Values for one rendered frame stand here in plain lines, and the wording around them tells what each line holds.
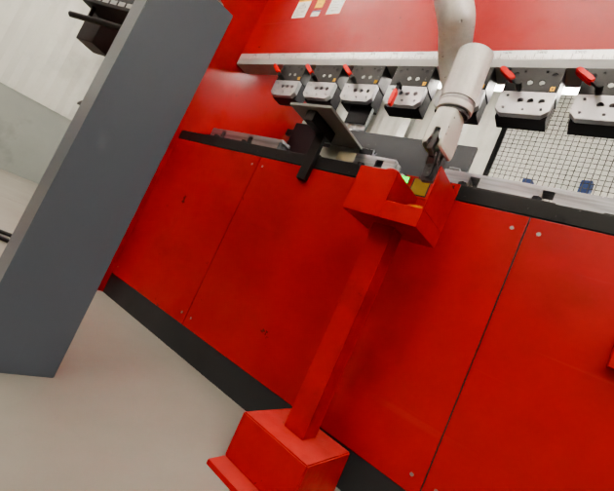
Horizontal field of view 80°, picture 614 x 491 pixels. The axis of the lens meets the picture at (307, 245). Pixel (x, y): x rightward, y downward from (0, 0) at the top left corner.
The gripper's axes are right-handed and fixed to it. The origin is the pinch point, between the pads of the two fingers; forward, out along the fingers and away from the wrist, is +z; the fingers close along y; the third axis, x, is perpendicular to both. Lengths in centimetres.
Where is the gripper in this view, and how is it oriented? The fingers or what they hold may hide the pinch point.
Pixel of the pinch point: (429, 173)
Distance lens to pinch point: 94.2
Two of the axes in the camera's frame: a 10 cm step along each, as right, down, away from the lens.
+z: -3.6, 9.3, -0.1
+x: 7.4, 2.8, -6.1
